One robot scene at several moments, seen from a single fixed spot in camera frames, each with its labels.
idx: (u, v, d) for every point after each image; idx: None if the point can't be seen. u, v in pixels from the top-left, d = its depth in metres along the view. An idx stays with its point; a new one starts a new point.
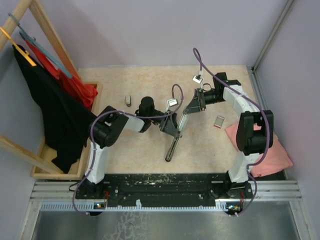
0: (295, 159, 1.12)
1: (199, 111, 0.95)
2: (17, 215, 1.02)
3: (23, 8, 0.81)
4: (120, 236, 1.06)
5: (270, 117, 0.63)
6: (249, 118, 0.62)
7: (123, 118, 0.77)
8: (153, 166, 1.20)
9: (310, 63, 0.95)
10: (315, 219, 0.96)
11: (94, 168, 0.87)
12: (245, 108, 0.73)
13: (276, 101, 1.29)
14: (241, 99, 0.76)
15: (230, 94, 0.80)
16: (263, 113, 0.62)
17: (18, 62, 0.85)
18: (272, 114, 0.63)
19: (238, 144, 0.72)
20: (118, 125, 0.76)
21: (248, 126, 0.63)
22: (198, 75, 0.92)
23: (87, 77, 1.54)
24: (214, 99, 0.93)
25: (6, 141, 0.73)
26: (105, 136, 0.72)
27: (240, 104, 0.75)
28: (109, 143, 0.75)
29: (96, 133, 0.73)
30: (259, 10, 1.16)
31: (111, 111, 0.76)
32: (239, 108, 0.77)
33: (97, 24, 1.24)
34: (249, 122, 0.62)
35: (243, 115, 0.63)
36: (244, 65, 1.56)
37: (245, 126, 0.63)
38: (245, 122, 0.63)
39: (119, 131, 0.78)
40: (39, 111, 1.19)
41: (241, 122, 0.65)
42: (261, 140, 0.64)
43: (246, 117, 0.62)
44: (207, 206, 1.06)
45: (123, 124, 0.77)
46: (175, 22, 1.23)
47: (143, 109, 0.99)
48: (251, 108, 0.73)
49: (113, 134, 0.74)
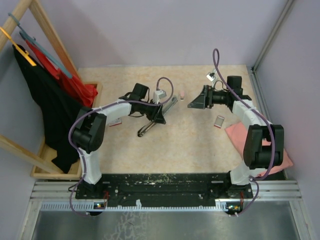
0: (295, 159, 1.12)
1: (202, 108, 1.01)
2: (17, 216, 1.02)
3: (23, 8, 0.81)
4: (120, 236, 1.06)
5: (278, 131, 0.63)
6: (258, 131, 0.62)
7: (100, 118, 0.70)
8: (153, 166, 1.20)
9: (310, 63, 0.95)
10: (315, 219, 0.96)
11: (87, 171, 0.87)
12: (253, 122, 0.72)
13: (276, 101, 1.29)
14: (250, 112, 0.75)
15: (240, 108, 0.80)
16: (270, 128, 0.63)
17: (18, 61, 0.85)
18: (282, 129, 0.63)
19: (245, 158, 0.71)
20: (97, 127, 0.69)
21: (255, 139, 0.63)
22: (212, 73, 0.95)
23: (87, 77, 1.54)
24: (221, 99, 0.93)
25: (6, 141, 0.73)
26: (88, 140, 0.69)
27: (249, 118, 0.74)
28: (94, 146, 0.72)
29: (79, 139, 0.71)
30: (258, 10, 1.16)
31: (88, 113, 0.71)
32: (247, 121, 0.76)
33: (97, 24, 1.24)
34: (257, 134, 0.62)
35: (251, 128, 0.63)
36: (244, 65, 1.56)
37: (252, 138, 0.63)
38: (253, 135, 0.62)
39: (102, 132, 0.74)
40: (39, 111, 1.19)
41: (249, 134, 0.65)
42: (267, 156, 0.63)
43: (255, 129, 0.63)
44: (207, 206, 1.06)
45: (102, 124, 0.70)
46: (175, 22, 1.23)
47: (139, 88, 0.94)
48: (259, 122, 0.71)
49: (96, 137, 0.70)
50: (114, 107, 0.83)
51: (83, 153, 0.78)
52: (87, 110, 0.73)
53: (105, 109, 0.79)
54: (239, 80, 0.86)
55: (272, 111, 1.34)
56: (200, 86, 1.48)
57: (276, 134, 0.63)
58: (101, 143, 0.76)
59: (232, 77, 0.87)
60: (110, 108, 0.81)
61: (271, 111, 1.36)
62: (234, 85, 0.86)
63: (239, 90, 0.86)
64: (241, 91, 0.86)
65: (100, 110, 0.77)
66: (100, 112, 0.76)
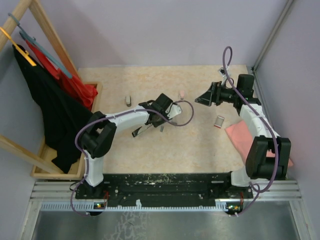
0: (295, 159, 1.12)
1: (207, 105, 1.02)
2: (17, 216, 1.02)
3: (23, 9, 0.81)
4: (120, 236, 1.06)
5: (284, 145, 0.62)
6: (263, 143, 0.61)
7: (109, 127, 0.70)
8: (153, 166, 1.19)
9: (311, 63, 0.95)
10: (315, 219, 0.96)
11: (89, 173, 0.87)
12: (260, 132, 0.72)
13: (276, 101, 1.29)
14: (258, 120, 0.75)
15: (248, 113, 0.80)
16: (275, 142, 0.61)
17: (18, 61, 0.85)
18: (290, 144, 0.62)
19: (246, 166, 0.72)
20: (105, 135, 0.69)
21: (260, 152, 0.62)
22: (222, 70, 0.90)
23: (87, 77, 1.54)
24: (229, 97, 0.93)
25: (6, 141, 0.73)
26: (95, 146, 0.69)
27: (256, 126, 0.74)
28: (100, 153, 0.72)
29: (87, 143, 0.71)
30: (258, 10, 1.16)
31: (99, 119, 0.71)
32: (254, 129, 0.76)
33: (97, 24, 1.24)
34: (262, 147, 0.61)
35: (256, 139, 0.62)
36: (244, 65, 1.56)
37: (257, 150, 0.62)
38: (258, 147, 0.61)
39: (110, 140, 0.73)
40: (39, 111, 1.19)
41: (254, 146, 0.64)
42: (269, 168, 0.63)
43: (260, 142, 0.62)
44: (208, 206, 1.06)
45: (111, 133, 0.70)
46: (174, 22, 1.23)
47: (163, 99, 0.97)
48: (266, 132, 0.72)
49: (103, 144, 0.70)
50: (130, 115, 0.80)
51: (88, 156, 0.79)
52: (99, 115, 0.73)
53: (121, 116, 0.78)
54: (250, 81, 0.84)
55: (272, 111, 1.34)
56: (200, 87, 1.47)
57: (281, 148, 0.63)
58: (107, 151, 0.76)
59: (245, 76, 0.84)
60: (124, 116, 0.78)
61: (271, 111, 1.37)
62: (245, 86, 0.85)
63: (249, 91, 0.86)
64: (252, 92, 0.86)
65: (113, 118, 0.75)
66: (112, 120, 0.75)
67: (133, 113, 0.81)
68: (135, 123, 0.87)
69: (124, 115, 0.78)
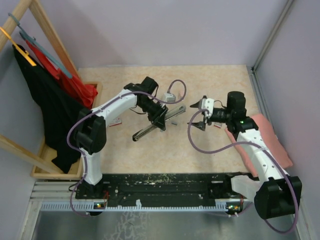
0: (295, 159, 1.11)
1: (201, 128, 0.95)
2: (17, 216, 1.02)
3: (24, 8, 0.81)
4: (120, 236, 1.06)
5: (296, 184, 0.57)
6: (276, 189, 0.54)
7: (98, 122, 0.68)
8: (153, 166, 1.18)
9: (312, 63, 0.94)
10: (315, 220, 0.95)
11: (88, 172, 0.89)
12: (268, 172, 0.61)
13: (277, 100, 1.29)
14: (261, 155, 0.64)
15: (248, 146, 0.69)
16: (290, 185, 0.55)
17: (18, 61, 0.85)
18: (300, 182, 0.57)
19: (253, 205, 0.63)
20: (96, 130, 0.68)
21: (274, 198, 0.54)
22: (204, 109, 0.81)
23: (87, 77, 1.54)
24: (220, 118, 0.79)
25: (6, 141, 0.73)
26: (91, 142, 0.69)
27: (261, 164, 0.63)
28: (96, 146, 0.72)
29: (83, 141, 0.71)
30: (258, 10, 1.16)
31: (87, 115, 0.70)
32: (257, 164, 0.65)
33: (97, 24, 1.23)
34: (275, 193, 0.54)
35: (266, 185, 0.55)
36: (245, 65, 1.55)
37: (269, 198, 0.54)
38: (271, 194, 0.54)
39: (103, 132, 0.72)
40: (39, 110, 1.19)
41: (263, 191, 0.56)
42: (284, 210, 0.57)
43: (271, 188, 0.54)
44: (208, 206, 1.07)
45: (101, 127, 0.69)
46: (174, 22, 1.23)
47: (148, 81, 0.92)
48: (274, 173, 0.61)
49: (97, 139, 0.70)
50: (115, 104, 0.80)
51: (86, 154, 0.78)
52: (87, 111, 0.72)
53: (106, 107, 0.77)
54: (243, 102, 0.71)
55: (273, 111, 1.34)
56: (200, 87, 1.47)
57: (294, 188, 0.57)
58: (103, 144, 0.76)
59: (236, 97, 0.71)
60: (111, 106, 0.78)
61: (271, 111, 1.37)
62: (237, 108, 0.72)
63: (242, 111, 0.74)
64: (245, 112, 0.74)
65: (100, 111, 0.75)
66: (99, 114, 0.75)
67: (118, 100, 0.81)
68: (124, 109, 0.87)
69: (109, 106, 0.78)
